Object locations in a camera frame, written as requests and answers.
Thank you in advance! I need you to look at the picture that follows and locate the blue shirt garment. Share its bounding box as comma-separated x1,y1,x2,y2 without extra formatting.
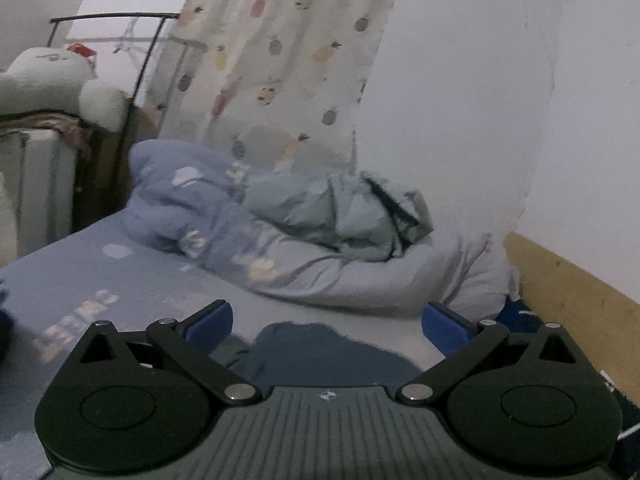
210,322,421,393

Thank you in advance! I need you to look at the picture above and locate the blue storage bag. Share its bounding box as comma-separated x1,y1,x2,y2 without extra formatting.
496,297,542,334

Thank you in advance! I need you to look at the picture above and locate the wooden bed side board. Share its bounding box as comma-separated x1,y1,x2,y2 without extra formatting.
504,232,640,402

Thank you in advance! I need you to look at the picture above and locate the patterned blue bed sheet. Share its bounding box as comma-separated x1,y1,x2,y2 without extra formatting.
1,216,442,479

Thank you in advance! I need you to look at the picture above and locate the light blue duvet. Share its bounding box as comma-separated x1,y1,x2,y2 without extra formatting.
122,140,512,321

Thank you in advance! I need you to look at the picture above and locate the pale green quilt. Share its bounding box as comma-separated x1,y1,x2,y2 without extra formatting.
243,171,434,262

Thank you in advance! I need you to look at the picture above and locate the white cabinet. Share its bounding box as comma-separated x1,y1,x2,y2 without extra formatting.
1,128,77,266

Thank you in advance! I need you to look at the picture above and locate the white plush toy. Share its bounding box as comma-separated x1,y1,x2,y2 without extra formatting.
1,47,126,132

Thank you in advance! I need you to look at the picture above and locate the fruit print curtain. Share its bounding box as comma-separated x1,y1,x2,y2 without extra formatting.
144,0,395,171

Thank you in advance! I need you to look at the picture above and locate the black metal bed frame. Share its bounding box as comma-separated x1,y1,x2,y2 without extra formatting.
46,12,179,231

